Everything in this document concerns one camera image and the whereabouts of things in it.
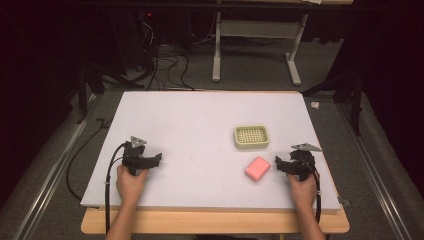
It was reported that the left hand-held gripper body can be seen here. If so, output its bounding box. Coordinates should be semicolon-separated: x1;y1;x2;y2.
121;135;150;177

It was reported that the person's left hand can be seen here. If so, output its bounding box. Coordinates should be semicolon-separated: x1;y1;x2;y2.
115;164;150;207

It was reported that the black metal stand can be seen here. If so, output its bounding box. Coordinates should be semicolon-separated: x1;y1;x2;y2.
75;61;146;126
301;71;365;137

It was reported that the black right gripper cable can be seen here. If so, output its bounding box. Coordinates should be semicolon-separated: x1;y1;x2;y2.
298;158;323;224

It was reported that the black floor cable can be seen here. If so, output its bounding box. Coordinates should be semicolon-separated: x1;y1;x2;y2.
65;117;113;202

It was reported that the bundle of black cables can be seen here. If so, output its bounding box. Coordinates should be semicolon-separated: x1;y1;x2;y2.
134;13;197;92

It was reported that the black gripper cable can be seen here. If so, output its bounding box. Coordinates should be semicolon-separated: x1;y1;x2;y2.
298;158;323;224
104;141;130;235

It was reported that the pink soap bar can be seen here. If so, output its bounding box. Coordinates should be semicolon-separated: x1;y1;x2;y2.
244;155;272;183

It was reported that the pale green soap dish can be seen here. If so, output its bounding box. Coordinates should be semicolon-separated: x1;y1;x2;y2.
232;124;271;151

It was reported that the person's right hand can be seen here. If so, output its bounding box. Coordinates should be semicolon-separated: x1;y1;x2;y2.
287;172;318;210

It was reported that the white metal desk frame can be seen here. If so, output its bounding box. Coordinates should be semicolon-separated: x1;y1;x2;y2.
211;11;310;87

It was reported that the metal floor rail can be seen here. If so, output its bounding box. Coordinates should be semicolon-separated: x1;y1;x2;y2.
335;101;416;240
11;93;100;240

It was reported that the white foam mat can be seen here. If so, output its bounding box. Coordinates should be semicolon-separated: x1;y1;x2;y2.
80;90;342;215

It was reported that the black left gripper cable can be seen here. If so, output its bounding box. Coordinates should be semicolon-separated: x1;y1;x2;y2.
104;141;130;235

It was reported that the wooden table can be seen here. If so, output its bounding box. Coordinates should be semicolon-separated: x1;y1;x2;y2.
80;89;351;235

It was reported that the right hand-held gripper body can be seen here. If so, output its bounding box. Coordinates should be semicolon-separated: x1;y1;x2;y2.
288;142;323;182

